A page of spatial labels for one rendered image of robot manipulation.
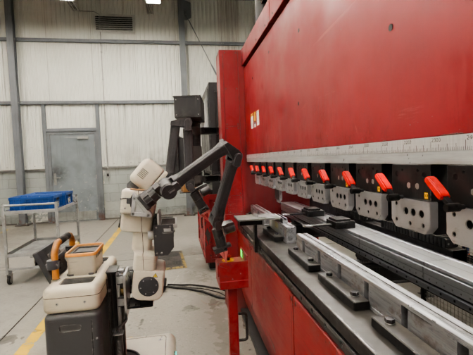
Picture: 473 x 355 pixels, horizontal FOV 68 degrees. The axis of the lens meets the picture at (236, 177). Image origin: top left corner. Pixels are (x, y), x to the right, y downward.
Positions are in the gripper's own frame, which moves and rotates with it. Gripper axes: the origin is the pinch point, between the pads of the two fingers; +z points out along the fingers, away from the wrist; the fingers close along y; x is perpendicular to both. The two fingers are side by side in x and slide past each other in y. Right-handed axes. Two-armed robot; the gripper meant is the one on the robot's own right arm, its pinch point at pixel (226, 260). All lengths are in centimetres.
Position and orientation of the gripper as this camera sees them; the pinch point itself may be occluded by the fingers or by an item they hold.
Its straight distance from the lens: 201.9
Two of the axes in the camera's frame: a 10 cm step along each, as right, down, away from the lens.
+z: 2.7, 9.6, 0.9
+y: 9.4, -2.8, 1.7
